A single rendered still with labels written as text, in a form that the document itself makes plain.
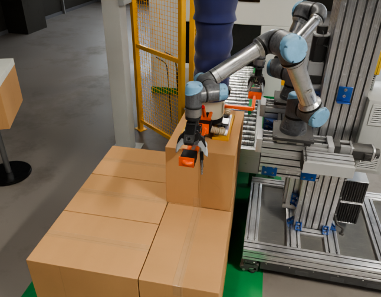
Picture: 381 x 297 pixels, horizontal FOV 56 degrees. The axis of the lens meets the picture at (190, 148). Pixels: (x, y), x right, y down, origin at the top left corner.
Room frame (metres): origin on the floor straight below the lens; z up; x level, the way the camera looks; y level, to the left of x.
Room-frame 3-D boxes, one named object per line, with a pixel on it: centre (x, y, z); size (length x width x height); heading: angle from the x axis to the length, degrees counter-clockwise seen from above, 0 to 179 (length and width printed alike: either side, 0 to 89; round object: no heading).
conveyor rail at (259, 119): (3.49, -0.72, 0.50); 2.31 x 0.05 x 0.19; 170
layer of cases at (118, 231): (1.79, 0.23, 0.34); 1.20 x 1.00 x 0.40; 170
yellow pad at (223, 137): (2.03, -0.21, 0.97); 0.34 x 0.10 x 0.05; 169
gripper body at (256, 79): (2.26, -0.42, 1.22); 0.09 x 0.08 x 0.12; 169
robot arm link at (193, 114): (1.48, -0.01, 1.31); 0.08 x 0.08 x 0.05
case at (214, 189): (2.03, -0.11, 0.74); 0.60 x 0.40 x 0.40; 168
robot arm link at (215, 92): (1.53, -0.10, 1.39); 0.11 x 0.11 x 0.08; 21
